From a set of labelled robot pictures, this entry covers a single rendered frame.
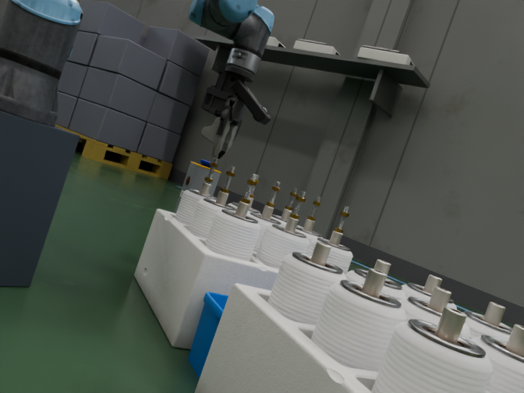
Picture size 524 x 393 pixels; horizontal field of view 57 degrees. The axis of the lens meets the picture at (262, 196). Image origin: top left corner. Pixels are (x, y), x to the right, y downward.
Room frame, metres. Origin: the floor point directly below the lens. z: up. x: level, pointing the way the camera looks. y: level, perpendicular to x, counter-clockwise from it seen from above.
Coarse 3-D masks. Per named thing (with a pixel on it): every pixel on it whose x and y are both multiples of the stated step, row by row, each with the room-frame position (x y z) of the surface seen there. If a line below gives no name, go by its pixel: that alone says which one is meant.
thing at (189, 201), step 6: (186, 192) 1.14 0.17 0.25; (186, 198) 1.13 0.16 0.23; (192, 198) 1.12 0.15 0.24; (198, 198) 1.12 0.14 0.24; (180, 204) 1.14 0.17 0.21; (186, 204) 1.13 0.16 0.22; (192, 204) 1.12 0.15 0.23; (180, 210) 1.13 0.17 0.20; (186, 210) 1.12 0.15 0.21; (192, 210) 1.12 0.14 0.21; (180, 216) 1.13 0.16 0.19; (186, 216) 1.12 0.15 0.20; (192, 216) 1.12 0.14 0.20; (186, 222) 1.12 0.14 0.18
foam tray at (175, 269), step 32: (160, 224) 1.13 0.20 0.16; (160, 256) 1.06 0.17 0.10; (192, 256) 0.90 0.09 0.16; (224, 256) 0.89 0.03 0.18; (256, 256) 1.04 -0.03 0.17; (160, 288) 1.00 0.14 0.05; (192, 288) 0.85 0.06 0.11; (224, 288) 0.88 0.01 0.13; (160, 320) 0.94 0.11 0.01; (192, 320) 0.86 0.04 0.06
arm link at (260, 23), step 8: (256, 8) 1.14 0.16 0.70; (264, 8) 1.14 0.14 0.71; (256, 16) 1.13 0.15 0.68; (264, 16) 1.14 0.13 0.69; (272, 16) 1.15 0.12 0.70; (248, 24) 1.12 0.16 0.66; (256, 24) 1.13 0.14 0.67; (264, 24) 1.14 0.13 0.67; (272, 24) 1.16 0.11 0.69; (240, 32) 1.13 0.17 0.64; (248, 32) 1.13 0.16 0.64; (256, 32) 1.13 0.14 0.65; (264, 32) 1.15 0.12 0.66; (232, 40) 1.15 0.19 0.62; (240, 40) 1.14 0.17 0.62; (248, 40) 1.13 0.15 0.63; (256, 40) 1.14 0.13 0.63; (264, 40) 1.15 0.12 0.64; (240, 48) 1.17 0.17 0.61; (248, 48) 1.13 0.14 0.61; (256, 48) 1.14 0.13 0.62; (264, 48) 1.17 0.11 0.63
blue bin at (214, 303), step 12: (204, 300) 0.82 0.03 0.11; (216, 300) 0.85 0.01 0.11; (204, 312) 0.82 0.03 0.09; (216, 312) 0.77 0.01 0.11; (204, 324) 0.81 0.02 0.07; (216, 324) 0.77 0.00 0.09; (204, 336) 0.79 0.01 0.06; (192, 348) 0.83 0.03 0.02; (204, 348) 0.78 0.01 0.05; (192, 360) 0.81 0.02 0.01; (204, 360) 0.77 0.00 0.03
